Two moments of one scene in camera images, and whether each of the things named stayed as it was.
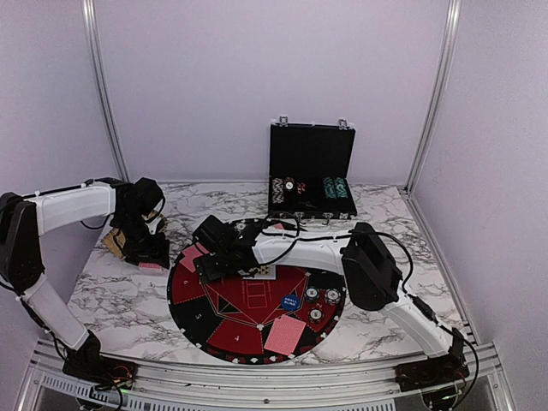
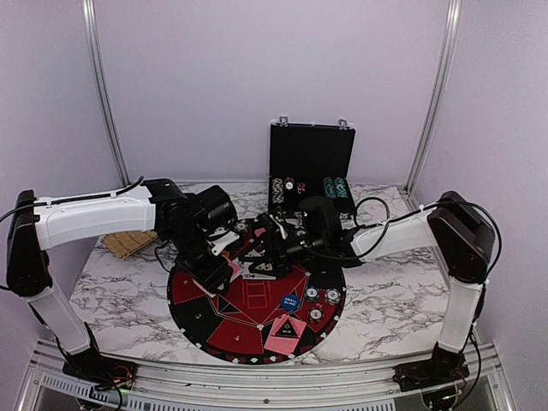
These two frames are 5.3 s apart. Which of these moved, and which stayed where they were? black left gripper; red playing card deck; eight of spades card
Moved: red playing card deck; black left gripper
Stayed: eight of spades card
